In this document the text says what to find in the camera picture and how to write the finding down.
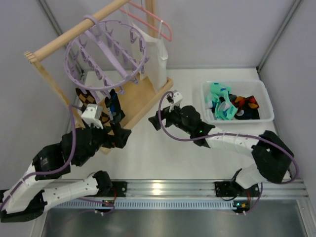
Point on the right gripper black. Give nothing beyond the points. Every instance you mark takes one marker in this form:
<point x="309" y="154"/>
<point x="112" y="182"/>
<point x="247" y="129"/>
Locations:
<point x="165" y="117"/>

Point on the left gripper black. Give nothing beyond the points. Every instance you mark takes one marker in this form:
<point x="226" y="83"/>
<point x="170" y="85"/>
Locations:
<point x="108" y="131"/>

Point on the black blue sock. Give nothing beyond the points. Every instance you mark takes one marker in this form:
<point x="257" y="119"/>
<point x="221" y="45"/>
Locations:
<point x="116" y="114"/>

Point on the mint green sock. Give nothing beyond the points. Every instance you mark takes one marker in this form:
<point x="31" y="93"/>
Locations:
<point x="216" y="91"/>
<point x="224" y="109"/>

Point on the purple round clip hanger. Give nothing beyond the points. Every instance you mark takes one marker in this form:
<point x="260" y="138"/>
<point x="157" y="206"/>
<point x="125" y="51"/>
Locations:
<point x="127" y="66"/>

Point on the black sock with grey patches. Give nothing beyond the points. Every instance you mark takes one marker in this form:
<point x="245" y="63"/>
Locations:
<point x="247" y="114"/>

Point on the black red yellow argyle sock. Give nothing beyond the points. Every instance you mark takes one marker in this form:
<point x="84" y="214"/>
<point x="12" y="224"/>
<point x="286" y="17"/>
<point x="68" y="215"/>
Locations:
<point x="245" y="102"/>

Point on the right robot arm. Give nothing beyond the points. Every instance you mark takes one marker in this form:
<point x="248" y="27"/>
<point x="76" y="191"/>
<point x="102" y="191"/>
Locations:
<point x="272" y="158"/>

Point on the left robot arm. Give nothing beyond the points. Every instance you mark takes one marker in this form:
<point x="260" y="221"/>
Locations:
<point x="30" y="197"/>

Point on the white garment on hanger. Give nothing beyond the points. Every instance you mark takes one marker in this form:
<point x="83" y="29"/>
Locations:
<point x="155" y="68"/>

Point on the pink clothes hanger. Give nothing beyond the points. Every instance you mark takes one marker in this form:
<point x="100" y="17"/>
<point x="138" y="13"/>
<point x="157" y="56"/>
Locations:
<point x="149" y="8"/>

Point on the wooden clothes rack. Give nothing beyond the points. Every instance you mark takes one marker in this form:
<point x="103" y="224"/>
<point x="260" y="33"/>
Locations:
<point x="137" y="99"/>

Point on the black tan argyle sock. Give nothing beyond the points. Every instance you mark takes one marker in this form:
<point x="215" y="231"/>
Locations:
<point x="87" y="98"/>

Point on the white plastic basket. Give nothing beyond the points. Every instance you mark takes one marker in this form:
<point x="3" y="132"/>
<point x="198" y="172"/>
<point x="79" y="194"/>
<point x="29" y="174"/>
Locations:
<point x="240" y="88"/>

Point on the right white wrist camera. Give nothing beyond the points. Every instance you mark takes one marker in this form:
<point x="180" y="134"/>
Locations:
<point x="174" y="99"/>

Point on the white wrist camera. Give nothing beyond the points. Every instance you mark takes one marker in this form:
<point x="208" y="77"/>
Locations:
<point x="174" y="99"/>
<point x="91" y="116"/>

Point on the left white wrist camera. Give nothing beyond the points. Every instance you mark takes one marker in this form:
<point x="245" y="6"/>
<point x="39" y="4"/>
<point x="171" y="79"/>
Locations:
<point x="91" y="116"/>

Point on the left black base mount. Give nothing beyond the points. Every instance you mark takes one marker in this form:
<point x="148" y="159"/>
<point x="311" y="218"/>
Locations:
<point x="118" y="189"/>

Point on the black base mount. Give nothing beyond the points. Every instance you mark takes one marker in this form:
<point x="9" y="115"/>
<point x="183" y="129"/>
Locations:
<point x="118" y="189"/>
<point x="223" y="189"/>

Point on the aluminium mounting rail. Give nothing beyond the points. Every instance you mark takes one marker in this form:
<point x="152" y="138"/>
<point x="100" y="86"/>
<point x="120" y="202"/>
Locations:
<point x="206" y="189"/>

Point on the grey slotted cable duct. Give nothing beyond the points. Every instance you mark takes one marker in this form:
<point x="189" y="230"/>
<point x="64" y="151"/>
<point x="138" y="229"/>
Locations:
<point x="171" y="204"/>

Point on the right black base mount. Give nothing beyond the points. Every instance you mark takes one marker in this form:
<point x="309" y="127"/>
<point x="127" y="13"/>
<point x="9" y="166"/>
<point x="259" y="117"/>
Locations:
<point x="223" y="189"/>

